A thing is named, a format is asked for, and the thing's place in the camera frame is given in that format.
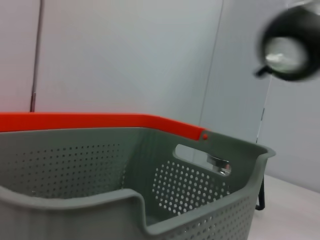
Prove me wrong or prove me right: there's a grey perforated storage bin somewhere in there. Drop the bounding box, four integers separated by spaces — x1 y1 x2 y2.
0 126 277 240

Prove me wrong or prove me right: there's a glass teacup black holder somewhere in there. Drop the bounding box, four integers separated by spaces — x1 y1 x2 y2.
252 0 320 83

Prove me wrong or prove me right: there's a glass teapot black handle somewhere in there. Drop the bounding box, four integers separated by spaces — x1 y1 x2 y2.
206 154 268 212

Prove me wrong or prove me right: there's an orange bin carry handle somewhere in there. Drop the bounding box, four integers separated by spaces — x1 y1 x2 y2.
0 111 210 142

